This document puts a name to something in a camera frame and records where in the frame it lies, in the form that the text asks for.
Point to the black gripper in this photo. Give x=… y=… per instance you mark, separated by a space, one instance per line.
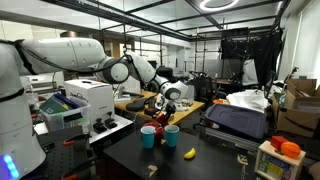
x=170 y=108

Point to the red plastic cup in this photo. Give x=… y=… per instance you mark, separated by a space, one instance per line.
x=163 y=119

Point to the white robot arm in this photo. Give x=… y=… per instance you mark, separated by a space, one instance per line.
x=20 y=151

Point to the blue cup right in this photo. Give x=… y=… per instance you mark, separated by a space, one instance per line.
x=171 y=135

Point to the blue cup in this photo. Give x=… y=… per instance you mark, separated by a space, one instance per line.
x=171 y=135
x=148 y=133

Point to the red bowl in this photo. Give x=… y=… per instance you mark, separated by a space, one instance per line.
x=159 y=128

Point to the blue cup left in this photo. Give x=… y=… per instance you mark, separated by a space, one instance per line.
x=148 y=133

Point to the orange bowl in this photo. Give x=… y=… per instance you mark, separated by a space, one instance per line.
x=220 y=101

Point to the wooden desk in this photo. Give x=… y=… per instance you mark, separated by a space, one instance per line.
x=177 y=118

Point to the black office chair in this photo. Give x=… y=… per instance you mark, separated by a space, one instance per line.
x=165 y=74

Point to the yellow toy banana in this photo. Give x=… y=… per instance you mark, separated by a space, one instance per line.
x=190 y=154

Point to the white cardboard box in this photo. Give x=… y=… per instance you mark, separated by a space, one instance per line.
x=97 y=94

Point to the blue plastic bin lid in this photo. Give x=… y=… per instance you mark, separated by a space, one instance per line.
x=249 y=122

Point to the red toy block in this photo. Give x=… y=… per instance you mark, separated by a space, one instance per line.
x=277 y=141

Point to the clear plastic storage bin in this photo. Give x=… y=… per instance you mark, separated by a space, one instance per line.
x=58 y=115

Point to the black curtain backdrop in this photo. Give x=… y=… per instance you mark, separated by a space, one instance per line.
x=262 y=48

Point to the wooden toy box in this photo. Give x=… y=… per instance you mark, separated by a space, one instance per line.
x=274 y=166

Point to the orange toy ball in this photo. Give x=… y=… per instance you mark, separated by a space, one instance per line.
x=290 y=149

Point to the brown cardboard box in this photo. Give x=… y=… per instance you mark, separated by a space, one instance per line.
x=297 y=109

